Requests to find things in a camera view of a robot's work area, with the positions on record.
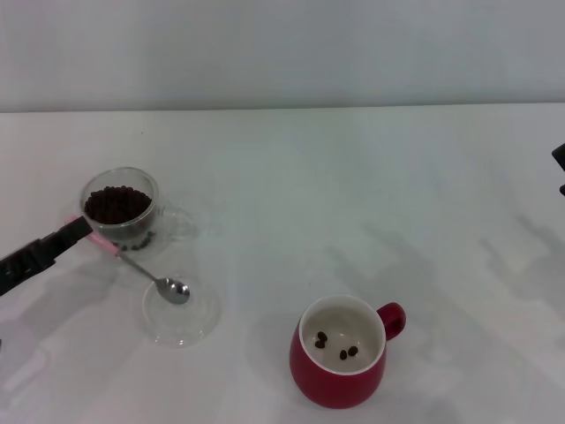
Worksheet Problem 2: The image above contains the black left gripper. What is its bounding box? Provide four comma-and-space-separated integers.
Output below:
0, 216, 94, 297

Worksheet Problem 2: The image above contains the double-walled glass cup with handle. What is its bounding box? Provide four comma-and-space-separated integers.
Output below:
79, 166, 195, 261

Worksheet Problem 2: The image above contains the pink-handled metal spoon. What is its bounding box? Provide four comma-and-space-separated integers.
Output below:
65, 215, 192, 306

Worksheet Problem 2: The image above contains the red ceramic mug white inside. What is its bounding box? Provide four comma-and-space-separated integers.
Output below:
289, 294, 407, 410

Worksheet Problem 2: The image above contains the pile of dark coffee beans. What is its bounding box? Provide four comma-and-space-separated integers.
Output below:
83, 185, 154, 226

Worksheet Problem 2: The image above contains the clear round glass saucer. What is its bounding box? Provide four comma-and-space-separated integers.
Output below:
141, 276, 223, 349

